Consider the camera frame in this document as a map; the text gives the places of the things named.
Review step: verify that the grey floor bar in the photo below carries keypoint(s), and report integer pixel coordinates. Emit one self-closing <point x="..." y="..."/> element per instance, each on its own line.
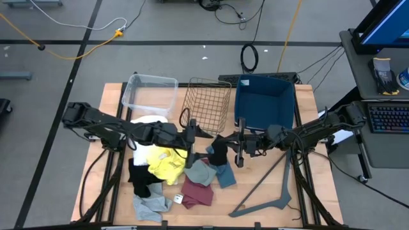
<point x="32" y="2"/>
<point x="16" y="75"/>

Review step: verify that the small black cloth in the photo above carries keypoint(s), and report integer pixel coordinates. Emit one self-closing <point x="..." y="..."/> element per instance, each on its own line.
<point x="219" y="153"/>

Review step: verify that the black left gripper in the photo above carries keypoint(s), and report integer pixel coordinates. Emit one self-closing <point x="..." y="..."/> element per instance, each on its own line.
<point x="172" y="135"/>

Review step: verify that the black floor puck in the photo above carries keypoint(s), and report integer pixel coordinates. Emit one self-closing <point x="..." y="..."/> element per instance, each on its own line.
<point x="41" y="47"/>

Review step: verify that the black monitor stand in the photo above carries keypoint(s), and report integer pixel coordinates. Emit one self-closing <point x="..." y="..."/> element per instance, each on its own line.
<point x="364" y="48"/>

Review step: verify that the maroon cloth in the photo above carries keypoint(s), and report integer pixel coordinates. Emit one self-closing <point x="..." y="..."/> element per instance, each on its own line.
<point x="198" y="193"/>

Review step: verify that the large black cloth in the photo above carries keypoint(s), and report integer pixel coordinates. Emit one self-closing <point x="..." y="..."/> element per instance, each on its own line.
<point x="140" y="182"/>

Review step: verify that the clear plastic bin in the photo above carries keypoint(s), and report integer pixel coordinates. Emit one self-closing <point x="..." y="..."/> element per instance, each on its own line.
<point x="150" y="96"/>

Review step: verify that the navy striped fabric bin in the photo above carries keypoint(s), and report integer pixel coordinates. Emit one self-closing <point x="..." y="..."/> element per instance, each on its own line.
<point x="265" y="102"/>

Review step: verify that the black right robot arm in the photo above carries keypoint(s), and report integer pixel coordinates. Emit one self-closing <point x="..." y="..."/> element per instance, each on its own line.
<point x="319" y="127"/>

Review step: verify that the grey black work gloves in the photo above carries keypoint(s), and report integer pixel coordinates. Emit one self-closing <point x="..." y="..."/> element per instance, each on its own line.
<point x="383" y="76"/>

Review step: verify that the grey-green cloth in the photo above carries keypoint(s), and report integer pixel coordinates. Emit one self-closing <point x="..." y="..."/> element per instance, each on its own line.
<point x="199" y="172"/>

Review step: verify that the black backlit keyboard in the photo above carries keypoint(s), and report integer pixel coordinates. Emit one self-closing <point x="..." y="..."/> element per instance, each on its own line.
<point x="390" y="118"/>

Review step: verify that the blue white roll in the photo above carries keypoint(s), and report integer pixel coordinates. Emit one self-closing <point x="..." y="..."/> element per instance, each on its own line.
<point x="404" y="80"/>

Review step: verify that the computer monitor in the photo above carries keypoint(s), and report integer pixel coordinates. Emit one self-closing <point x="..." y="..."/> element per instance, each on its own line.
<point x="390" y="22"/>

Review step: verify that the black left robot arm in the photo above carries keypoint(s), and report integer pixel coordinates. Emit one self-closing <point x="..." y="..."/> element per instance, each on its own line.
<point x="96" y="118"/>

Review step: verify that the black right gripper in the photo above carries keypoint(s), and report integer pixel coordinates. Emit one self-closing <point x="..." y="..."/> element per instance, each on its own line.
<point x="255" y="142"/>

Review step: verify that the small white fabric tag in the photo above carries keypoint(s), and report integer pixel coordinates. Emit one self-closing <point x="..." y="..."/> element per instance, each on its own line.
<point x="178" y="198"/>

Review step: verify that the yellow cloth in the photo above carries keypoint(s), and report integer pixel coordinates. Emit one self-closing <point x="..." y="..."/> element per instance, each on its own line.
<point x="166" y="166"/>

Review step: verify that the blue cloth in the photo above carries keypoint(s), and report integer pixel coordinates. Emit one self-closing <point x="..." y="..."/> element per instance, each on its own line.
<point x="225" y="177"/>

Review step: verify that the white paper sheet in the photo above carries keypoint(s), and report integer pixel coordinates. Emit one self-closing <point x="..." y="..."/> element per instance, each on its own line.
<point x="342" y="135"/>

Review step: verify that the white cloth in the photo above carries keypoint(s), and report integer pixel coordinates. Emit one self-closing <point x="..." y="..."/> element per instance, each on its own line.
<point x="140" y="156"/>

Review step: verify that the grey computer cart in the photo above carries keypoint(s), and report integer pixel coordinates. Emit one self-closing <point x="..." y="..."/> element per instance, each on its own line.
<point x="361" y="76"/>

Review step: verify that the black caster base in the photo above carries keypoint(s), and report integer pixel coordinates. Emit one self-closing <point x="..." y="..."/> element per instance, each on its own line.
<point x="4" y="107"/>

